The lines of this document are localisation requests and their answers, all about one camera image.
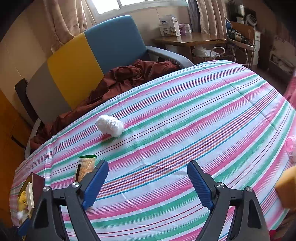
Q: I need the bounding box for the cracker snack packet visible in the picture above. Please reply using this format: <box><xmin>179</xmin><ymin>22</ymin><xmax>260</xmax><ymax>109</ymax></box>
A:
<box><xmin>75</xmin><ymin>155</ymin><xmax>97</xmax><ymax>182</ymax></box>

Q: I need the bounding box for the cream cardboard box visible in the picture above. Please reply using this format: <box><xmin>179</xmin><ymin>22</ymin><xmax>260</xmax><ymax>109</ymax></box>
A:
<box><xmin>25</xmin><ymin>182</ymin><xmax>35</xmax><ymax>213</ymax></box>

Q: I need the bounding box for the gold metal tin box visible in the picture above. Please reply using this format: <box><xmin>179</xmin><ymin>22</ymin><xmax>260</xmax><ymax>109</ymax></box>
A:
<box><xmin>17</xmin><ymin>173</ymin><xmax>45</xmax><ymax>220</ymax></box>

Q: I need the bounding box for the wooden wardrobe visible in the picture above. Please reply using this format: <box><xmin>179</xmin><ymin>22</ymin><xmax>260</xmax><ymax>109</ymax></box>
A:
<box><xmin>1</xmin><ymin>92</ymin><xmax>25</xmax><ymax>227</ymax></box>

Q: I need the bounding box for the pink plastic object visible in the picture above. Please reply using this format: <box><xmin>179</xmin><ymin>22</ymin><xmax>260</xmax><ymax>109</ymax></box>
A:
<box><xmin>285</xmin><ymin>135</ymin><xmax>296</xmax><ymax>162</ymax></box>

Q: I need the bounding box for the striped bed sheet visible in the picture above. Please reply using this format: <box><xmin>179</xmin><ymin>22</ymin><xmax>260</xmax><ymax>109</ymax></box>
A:
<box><xmin>10</xmin><ymin>60</ymin><xmax>295</xmax><ymax>240</ymax></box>

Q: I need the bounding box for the grey yellow blue headboard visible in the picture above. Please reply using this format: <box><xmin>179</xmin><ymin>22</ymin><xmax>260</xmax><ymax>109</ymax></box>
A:
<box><xmin>26</xmin><ymin>15</ymin><xmax>148</xmax><ymax>124</ymax></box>

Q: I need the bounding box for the dark red blanket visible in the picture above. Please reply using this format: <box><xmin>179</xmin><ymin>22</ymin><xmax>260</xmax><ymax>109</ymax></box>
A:
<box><xmin>30</xmin><ymin>59</ymin><xmax>180</xmax><ymax>152</ymax></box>

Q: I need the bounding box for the wooden desk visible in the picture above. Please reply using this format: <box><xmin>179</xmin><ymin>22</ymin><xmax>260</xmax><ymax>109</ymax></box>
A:
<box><xmin>152</xmin><ymin>32</ymin><xmax>227</xmax><ymax>60</ymax></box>

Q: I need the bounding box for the pink floral curtain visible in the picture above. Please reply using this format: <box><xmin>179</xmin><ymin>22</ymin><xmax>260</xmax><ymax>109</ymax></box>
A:
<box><xmin>43</xmin><ymin>0</ymin><xmax>95</xmax><ymax>53</ymax></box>

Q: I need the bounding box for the white appliance box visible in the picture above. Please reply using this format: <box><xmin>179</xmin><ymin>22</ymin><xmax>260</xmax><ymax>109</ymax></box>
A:
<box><xmin>159</xmin><ymin>15</ymin><xmax>181</xmax><ymax>37</ymax></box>

